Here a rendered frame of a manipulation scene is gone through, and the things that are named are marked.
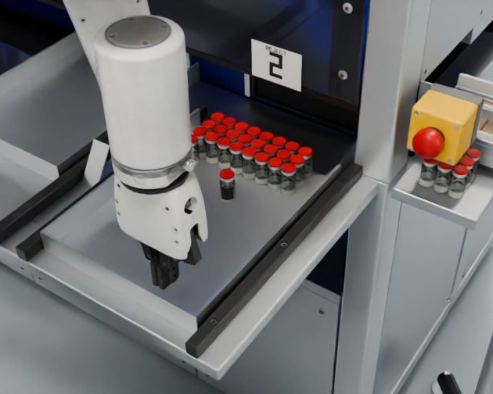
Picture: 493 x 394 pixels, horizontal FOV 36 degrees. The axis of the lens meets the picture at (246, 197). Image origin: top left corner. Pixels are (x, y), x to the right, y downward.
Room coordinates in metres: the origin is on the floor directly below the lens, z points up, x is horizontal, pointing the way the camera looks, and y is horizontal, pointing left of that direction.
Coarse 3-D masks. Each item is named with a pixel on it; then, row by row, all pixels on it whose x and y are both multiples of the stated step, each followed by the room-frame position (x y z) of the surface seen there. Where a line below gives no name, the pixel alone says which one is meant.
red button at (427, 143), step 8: (424, 128) 0.80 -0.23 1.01; (416, 136) 0.79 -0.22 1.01; (424, 136) 0.79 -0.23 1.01; (432, 136) 0.78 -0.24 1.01; (440, 136) 0.79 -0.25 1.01; (416, 144) 0.79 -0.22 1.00; (424, 144) 0.78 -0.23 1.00; (432, 144) 0.78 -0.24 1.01; (440, 144) 0.78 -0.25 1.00; (416, 152) 0.79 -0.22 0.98; (424, 152) 0.78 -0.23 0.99; (432, 152) 0.77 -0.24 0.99; (440, 152) 0.78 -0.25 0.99
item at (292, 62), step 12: (252, 48) 0.98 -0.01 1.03; (264, 48) 0.97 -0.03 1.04; (276, 48) 0.95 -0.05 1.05; (252, 60) 0.98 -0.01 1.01; (264, 60) 0.97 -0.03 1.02; (276, 60) 0.95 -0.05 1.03; (288, 60) 0.94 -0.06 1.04; (300, 60) 0.93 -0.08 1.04; (252, 72) 0.98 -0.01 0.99; (264, 72) 0.97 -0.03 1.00; (276, 72) 0.95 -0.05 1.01; (288, 72) 0.94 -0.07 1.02; (300, 72) 0.93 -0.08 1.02; (288, 84) 0.94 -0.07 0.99; (300, 84) 0.93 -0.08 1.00
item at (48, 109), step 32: (32, 64) 1.17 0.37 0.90; (64, 64) 1.20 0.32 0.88; (0, 96) 1.11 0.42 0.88; (32, 96) 1.10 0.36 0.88; (64, 96) 1.10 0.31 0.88; (96, 96) 1.10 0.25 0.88; (0, 128) 1.01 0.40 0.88; (32, 128) 1.01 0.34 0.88; (64, 128) 1.01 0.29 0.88; (96, 128) 1.00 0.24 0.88; (32, 160) 0.90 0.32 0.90; (64, 160) 0.88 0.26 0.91
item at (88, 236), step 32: (192, 128) 0.99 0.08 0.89; (96, 192) 0.81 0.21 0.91; (256, 192) 0.83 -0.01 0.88; (320, 192) 0.81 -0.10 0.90; (64, 224) 0.76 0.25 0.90; (96, 224) 0.78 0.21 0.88; (224, 224) 0.77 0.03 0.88; (256, 224) 0.77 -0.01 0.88; (288, 224) 0.74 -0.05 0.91; (64, 256) 0.71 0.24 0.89; (96, 256) 0.71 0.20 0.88; (128, 256) 0.71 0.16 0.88; (224, 256) 0.71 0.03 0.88; (256, 256) 0.68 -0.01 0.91; (128, 288) 0.64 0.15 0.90; (192, 288) 0.65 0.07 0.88; (224, 288) 0.62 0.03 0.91; (192, 320) 0.58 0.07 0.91
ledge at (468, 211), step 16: (416, 160) 0.90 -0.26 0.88; (416, 176) 0.86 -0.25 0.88; (480, 176) 0.86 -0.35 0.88; (400, 192) 0.83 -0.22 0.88; (416, 192) 0.83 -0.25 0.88; (432, 192) 0.83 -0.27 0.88; (464, 192) 0.82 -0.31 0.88; (480, 192) 0.82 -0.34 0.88; (432, 208) 0.80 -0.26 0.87; (448, 208) 0.79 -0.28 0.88; (464, 208) 0.79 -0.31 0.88; (480, 208) 0.79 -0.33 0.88; (464, 224) 0.77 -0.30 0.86
